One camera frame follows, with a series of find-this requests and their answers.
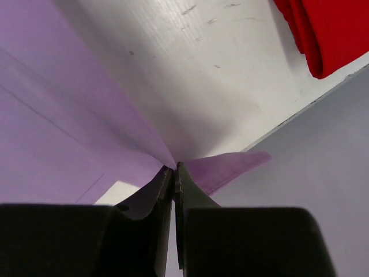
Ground folded red trousers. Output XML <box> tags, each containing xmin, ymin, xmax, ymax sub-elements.
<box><xmin>274</xmin><ymin>0</ymin><xmax>368</xmax><ymax>79</ymax></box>

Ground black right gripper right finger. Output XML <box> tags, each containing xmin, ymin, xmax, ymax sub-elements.
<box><xmin>174</xmin><ymin>162</ymin><xmax>336</xmax><ymax>276</ymax></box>

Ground purple trousers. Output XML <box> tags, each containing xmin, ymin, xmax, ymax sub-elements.
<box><xmin>1</xmin><ymin>1</ymin><xmax>271</xmax><ymax>204</ymax></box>

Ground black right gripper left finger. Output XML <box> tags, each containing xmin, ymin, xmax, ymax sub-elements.
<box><xmin>1</xmin><ymin>167</ymin><xmax>173</xmax><ymax>276</ymax></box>

